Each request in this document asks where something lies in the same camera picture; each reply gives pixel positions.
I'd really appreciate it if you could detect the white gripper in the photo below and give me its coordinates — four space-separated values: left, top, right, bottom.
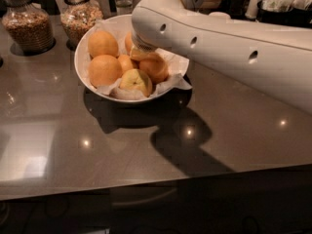
130 30 159 61

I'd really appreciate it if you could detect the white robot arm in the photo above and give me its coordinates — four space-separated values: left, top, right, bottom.
132 0 312 113

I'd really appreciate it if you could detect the small centre orange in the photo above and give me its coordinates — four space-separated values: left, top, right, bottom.
118 55 137 72

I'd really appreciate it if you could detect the front yellowish orange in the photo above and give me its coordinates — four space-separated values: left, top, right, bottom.
119 68 153 98

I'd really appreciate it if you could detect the white bowl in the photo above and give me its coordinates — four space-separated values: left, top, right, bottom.
73 14 191 104

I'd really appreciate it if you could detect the white paper liner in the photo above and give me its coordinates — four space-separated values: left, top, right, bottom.
85 15 193 101

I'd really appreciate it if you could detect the small glass bottle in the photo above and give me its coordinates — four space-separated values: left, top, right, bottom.
114 0 133 16

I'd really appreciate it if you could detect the right glass cereal jar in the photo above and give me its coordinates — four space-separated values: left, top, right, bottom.
60 0 103 49

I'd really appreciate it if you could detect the left glass granola jar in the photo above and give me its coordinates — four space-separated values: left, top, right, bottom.
2 0 55 54

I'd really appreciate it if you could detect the white cylinder shaker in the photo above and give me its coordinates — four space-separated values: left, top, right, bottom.
245 0 261 20

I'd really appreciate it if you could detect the black container with packets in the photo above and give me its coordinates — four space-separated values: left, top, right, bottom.
256 0 312 28

